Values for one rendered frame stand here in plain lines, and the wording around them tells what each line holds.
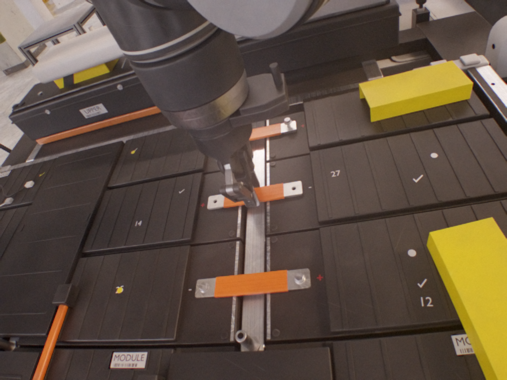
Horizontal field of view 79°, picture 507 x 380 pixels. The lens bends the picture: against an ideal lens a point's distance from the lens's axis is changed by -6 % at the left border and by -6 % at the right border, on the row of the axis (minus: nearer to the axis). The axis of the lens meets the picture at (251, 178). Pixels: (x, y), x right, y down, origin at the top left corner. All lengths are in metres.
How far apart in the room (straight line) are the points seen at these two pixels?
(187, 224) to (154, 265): 0.08
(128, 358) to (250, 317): 0.16
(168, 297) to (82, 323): 0.14
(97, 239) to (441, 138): 0.57
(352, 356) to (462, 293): 0.12
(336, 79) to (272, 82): 0.34
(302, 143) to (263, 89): 0.21
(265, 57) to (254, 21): 0.52
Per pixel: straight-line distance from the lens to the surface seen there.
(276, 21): 0.17
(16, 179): 0.95
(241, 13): 0.18
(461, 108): 0.60
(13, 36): 6.54
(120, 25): 0.31
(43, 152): 1.00
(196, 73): 0.31
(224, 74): 0.33
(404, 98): 0.56
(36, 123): 0.97
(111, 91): 0.81
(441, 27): 1.09
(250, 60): 0.70
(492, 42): 0.86
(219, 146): 0.38
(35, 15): 4.34
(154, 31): 0.30
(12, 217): 0.83
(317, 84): 0.70
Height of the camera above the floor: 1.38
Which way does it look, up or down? 46 degrees down
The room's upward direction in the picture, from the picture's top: 25 degrees counter-clockwise
